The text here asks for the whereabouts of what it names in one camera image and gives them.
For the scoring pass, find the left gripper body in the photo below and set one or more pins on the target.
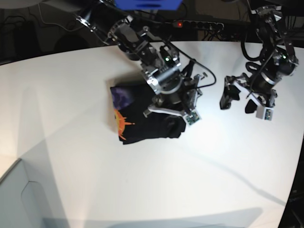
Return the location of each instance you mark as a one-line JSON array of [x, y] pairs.
[[259, 95]]

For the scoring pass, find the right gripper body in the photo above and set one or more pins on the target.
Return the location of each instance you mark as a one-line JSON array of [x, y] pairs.
[[182, 103]]

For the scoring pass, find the black T-shirt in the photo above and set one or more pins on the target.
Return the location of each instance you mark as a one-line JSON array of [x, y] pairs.
[[130, 100]]

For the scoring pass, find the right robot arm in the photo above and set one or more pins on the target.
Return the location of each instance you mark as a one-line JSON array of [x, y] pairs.
[[176, 90]]

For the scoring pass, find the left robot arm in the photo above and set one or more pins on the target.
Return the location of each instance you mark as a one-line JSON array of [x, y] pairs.
[[276, 60]]

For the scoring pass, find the black power strip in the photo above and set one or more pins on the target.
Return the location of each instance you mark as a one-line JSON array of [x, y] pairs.
[[200, 25]]

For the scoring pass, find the blue box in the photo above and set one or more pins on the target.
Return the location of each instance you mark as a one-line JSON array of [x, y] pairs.
[[148, 4]]

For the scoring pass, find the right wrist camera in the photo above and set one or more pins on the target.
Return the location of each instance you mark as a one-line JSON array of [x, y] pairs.
[[192, 117]]

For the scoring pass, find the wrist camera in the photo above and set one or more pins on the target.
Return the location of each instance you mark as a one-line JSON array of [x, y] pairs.
[[264, 113], [192, 117]]

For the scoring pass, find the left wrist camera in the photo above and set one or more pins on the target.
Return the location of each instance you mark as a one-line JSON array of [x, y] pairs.
[[264, 113]]

